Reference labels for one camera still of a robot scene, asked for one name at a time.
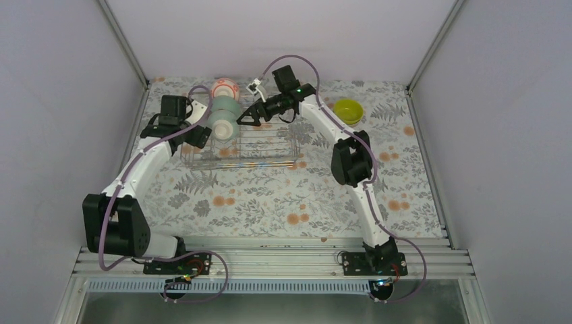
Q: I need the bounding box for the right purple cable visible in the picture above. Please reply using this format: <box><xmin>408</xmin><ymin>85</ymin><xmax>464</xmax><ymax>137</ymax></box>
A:
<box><xmin>259</xmin><ymin>54</ymin><xmax>428</xmax><ymax>305</ymax></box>

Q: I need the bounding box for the grey slotted cable duct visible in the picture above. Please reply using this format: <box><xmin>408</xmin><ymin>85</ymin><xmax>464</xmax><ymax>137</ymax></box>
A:
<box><xmin>86</xmin><ymin>278</ymin><xmax>370</xmax><ymax>294</ymax></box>

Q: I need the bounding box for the aluminium rail frame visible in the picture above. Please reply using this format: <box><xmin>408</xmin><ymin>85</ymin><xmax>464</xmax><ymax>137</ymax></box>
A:
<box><xmin>71</xmin><ymin>234</ymin><xmax>476</xmax><ymax>280</ymax></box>

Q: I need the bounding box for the wire dish rack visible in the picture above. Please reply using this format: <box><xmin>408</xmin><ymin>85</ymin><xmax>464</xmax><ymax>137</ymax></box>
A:
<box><xmin>177</xmin><ymin>95</ymin><xmax>299</xmax><ymax>169</ymax></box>

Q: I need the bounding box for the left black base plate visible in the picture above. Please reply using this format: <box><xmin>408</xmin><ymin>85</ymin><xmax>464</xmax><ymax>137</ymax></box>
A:
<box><xmin>143</xmin><ymin>252</ymin><xmax>212</xmax><ymax>276</ymax></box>

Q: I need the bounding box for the floral tablecloth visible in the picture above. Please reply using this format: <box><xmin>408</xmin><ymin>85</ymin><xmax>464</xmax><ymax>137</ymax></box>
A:
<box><xmin>142</xmin><ymin>80</ymin><xmax>442</xmax><ymax>238</ymax></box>

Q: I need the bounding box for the yellow green bowl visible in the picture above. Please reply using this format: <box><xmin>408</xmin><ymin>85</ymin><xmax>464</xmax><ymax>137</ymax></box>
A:
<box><xmin>333</xmin><ymin>99</ymin><xmax>364</xmax><ymax>123</ymax></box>

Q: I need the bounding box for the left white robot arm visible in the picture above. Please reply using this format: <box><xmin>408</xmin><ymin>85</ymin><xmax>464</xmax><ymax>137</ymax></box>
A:
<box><xmin>82</xmin><ymin>95</ymin><xmax>211</xmax><ymax>273</ymax></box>

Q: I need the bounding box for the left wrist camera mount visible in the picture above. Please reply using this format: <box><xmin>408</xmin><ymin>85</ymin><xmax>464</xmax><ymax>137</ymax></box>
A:
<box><xmin>185</xmin><ymin>100</ymin><xmax>208</xmax><ymax>125</ymax></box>

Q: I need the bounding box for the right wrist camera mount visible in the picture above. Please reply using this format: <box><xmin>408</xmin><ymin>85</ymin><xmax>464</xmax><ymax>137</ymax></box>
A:
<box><xmin>246</xmin><ymin>78</ymin><xmax>268</xmax><ymax>102</ymax></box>

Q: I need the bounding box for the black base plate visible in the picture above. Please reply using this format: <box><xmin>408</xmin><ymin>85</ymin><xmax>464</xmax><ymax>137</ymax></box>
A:
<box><xmin>143</xmin><ymin>252</ymin><xmax>212</xmax><ymax>276</ymax></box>
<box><xmin>338</xmin><ymin>251</ymin><xmax>409</xmax><ymax>277</ymax></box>

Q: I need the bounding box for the red patterned white bowl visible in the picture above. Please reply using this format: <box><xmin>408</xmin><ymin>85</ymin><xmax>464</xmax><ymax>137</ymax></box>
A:
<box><xmin>210</xmin><ymin>78</ymin><xmax>240</xmax><ymax>101</ymax></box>

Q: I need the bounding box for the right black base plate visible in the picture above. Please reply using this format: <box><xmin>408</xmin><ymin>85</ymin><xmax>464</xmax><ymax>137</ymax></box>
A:
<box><xmin>338</xmin><ymin>251</ymin><xmax>409</xmax><ymax>277</ymax></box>

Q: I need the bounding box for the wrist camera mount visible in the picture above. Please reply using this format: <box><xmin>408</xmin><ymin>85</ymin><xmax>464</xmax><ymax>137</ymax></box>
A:
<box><xmin>246</xmin><ymin>78</ymin><xmax>268</xmax><ymax>102</ymax></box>
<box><xmin>185</xmin><ymin>100</ymin><xmax>208</xmax><ymax>125</ymax></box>

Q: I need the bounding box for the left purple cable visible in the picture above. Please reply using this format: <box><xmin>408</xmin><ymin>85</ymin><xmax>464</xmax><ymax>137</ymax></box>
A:
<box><xmin>98</xmin><ymin>86</ymin><xmax>213</xmax><ymax>272</ymax></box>

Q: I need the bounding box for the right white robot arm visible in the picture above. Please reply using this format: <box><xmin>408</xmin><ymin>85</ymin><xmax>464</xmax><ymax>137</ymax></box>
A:
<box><xmin>237</xmin><ymin>65</ymin><xmax>399</xmax><ymax>275</ymax></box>

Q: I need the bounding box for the purple cable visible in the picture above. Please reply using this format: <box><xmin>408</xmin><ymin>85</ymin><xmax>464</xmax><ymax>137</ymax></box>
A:
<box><xmin>98</xmin><ymin>86</ymin><xmax>213</xmax><ymax>272</ymax></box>
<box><xmin>259</xmin><ymin>54</ymin><xmax>428</xmax><ymax>305</ymax></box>

